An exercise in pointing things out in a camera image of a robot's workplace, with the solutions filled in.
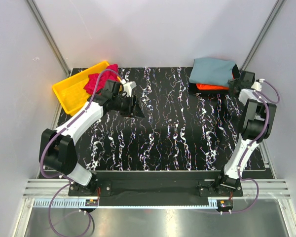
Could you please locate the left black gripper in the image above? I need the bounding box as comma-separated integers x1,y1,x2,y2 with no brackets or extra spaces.
112,94,145,119

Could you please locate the blue-grey t shirt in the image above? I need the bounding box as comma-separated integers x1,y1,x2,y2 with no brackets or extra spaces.
189,58,240,87

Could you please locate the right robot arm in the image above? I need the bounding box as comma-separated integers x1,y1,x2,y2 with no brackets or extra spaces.
214,71,280,197

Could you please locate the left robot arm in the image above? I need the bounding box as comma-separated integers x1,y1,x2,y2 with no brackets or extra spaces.
39,80,144,196

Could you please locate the folded orange t shirt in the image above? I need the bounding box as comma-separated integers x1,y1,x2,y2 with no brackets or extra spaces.
196,83,229,91

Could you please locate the folded black t shirt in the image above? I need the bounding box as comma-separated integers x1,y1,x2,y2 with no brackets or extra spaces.
190,64,240,94

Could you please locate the red t shirt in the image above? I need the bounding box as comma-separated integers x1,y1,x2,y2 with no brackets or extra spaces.
84,64,120,95

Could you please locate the yellow plastic tray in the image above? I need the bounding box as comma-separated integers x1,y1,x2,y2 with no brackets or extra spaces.
52,61,118,116

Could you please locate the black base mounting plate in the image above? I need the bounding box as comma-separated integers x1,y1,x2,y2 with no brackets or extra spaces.
69,171,243,198

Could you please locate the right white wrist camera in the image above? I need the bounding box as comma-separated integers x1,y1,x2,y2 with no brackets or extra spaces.
251,79,265,92

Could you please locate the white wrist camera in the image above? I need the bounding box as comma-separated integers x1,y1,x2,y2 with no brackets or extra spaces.
121,79,136,97
251,79,265,92

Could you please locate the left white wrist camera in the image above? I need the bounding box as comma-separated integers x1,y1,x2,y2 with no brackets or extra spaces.
121,79,136,97

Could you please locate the right aluminium corner post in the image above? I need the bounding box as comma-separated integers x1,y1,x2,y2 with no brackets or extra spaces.
240,0,286,71

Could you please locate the aluminium corner post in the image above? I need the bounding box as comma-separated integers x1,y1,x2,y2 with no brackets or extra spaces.
25,0,71,76
240,0,286,71

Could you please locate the aluminium frame rail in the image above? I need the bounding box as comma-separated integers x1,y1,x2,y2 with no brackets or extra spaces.
23,179,291,211

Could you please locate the left aluminium corner post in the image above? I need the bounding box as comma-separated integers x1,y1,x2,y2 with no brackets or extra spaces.
25,0,71,76

